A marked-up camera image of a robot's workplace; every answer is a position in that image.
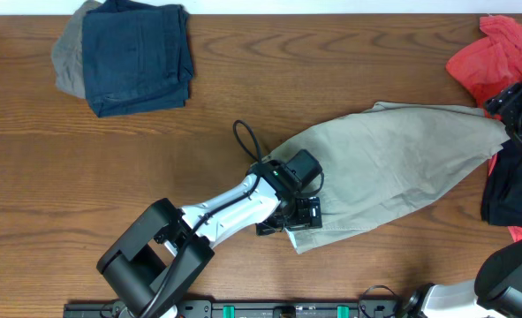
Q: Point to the folded grey garment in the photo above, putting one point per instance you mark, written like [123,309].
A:
[66,54]

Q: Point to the black garment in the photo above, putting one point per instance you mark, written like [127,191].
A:
[514,190]

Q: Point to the red garment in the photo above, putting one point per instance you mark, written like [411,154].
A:
[485,68]

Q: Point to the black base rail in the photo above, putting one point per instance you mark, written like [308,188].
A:
[208,309]

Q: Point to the khaki shorts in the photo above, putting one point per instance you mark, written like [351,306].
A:
[387,162]

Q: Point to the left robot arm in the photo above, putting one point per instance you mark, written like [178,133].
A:
[155,261]

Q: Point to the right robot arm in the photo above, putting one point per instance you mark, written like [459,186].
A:
[497,289]

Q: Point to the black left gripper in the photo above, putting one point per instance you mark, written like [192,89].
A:
[307,213]

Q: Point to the folded dark blue garment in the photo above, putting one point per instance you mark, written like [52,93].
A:
[136,58]

